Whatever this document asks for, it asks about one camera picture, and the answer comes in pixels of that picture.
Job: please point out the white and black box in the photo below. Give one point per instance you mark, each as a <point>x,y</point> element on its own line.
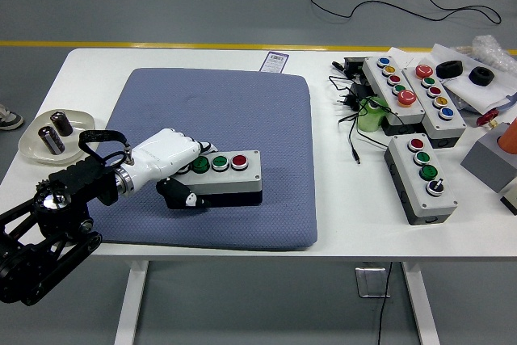
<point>512,195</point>

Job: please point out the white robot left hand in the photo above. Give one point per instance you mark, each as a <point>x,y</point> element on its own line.
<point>161,155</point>

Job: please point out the beige dish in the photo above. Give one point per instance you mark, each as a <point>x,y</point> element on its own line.
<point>82,120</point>

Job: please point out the clear bubble wrap bag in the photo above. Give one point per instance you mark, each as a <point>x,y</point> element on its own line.
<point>488,48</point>

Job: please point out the blue-grey padded mat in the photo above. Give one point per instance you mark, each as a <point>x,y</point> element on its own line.
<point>242,110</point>

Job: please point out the purple-edged label card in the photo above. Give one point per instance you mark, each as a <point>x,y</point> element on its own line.
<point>275,62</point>

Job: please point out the white table leg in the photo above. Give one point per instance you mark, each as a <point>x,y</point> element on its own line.
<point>422,308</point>
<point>131,308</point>

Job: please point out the grey block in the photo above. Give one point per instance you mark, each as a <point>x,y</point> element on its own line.
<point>484,159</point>

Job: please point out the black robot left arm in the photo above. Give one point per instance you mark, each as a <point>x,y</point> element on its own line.
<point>76,179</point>

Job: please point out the grey five-button control box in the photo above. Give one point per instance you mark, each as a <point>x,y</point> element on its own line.
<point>412,112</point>
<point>453,126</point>

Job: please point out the grey four-button control box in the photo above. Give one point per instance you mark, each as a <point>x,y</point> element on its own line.
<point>242,179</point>
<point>406,177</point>

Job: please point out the large white paper sheet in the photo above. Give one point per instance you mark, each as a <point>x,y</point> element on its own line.
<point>472,92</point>

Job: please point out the black electronic module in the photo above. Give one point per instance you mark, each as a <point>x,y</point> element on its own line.
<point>355,64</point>

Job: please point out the orange cylinder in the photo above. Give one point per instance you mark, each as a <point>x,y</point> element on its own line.
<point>511,137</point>

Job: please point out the grey metal bracket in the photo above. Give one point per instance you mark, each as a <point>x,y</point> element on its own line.
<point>365,284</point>

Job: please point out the person's shoe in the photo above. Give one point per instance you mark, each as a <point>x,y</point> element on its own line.
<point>10,118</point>

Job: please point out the small white paper sheet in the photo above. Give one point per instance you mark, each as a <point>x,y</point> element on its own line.
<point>400,56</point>

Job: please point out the dark cylinder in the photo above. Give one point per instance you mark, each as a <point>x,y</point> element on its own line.
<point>51,140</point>
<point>61,123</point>

